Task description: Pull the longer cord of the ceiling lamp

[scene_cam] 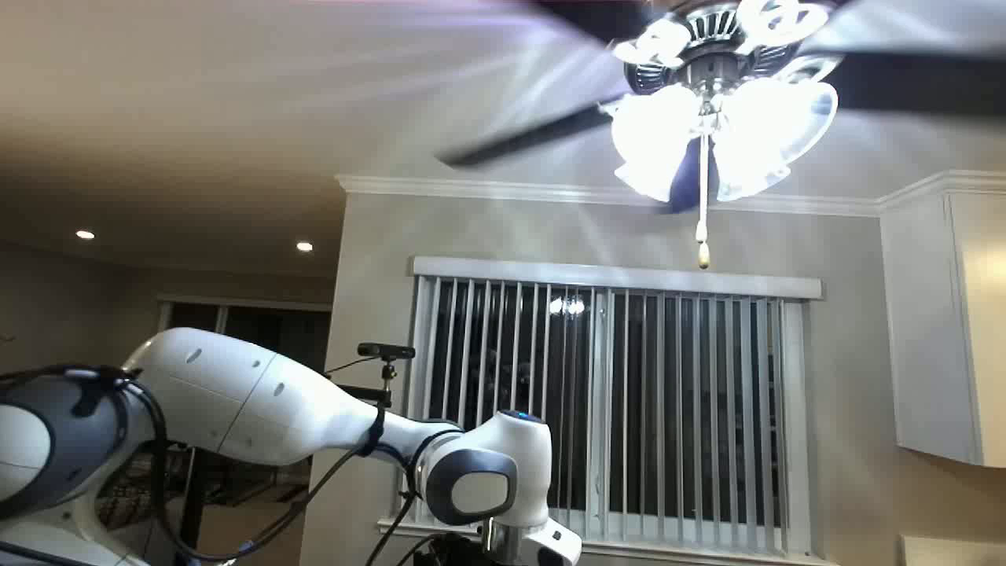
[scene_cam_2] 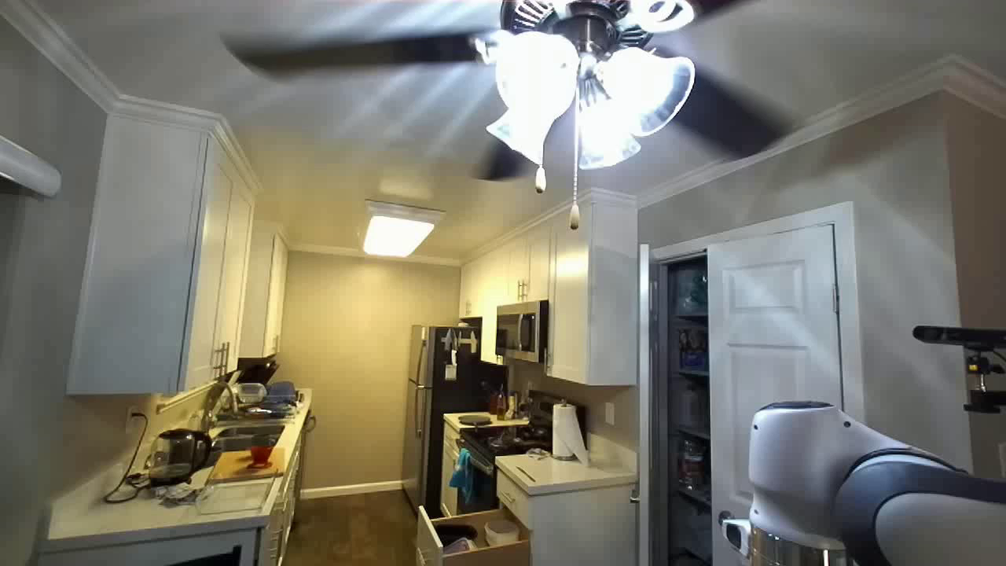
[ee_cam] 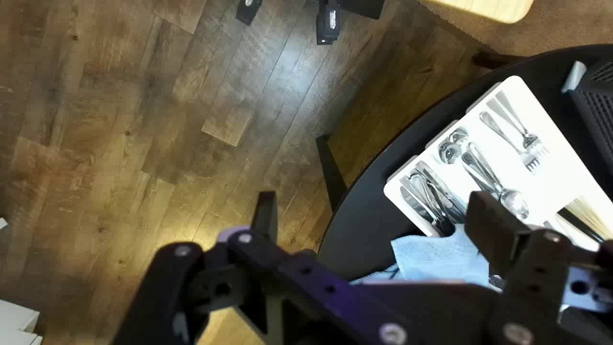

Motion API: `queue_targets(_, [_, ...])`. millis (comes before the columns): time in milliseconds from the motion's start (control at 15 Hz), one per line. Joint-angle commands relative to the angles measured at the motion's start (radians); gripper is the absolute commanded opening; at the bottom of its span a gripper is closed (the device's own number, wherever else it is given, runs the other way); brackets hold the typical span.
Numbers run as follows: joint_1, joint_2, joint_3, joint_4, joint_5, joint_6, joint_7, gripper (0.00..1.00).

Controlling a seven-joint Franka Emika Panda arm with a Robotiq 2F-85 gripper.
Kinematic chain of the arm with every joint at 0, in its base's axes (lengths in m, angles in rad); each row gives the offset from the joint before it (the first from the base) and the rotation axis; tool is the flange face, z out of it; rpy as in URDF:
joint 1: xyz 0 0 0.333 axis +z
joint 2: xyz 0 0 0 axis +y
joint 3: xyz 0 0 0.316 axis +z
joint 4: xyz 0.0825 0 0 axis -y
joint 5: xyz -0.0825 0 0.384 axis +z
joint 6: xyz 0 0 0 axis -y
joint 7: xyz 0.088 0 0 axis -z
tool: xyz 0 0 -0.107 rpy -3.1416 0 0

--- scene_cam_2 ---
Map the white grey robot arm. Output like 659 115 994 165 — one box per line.
720 402 1006 566

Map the white upper cabinet right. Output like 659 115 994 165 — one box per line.
460 188 638 386

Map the ceiling fan with lamp shades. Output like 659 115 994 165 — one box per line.
225 0 790 185

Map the stainless over-range microwave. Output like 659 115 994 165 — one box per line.
495 298 551 362

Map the white pantry door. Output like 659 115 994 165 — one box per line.
708 223 843 518

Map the longer lamp pull cord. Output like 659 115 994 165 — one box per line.
565 104 580 233

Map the open white drawer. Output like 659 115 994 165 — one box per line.
415 510 532 566

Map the white upper cabinet left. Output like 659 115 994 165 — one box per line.
67 104 254 396

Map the paper towel roll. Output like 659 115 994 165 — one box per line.
553 402 589 464

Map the white cabinet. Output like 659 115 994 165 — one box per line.
67 104 254 396
243 226 286 358
460 188 638 386

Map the black stove range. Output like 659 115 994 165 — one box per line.
453 394 553 513

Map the black refrigerator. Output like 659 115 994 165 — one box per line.
401 328 484 513

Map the rectangular ceiling light panel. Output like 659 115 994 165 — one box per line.
362 204 441 257

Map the white far upper cabinet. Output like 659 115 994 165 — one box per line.
243 226 286 358

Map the wooden cutting board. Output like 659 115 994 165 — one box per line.
209 427 297 481

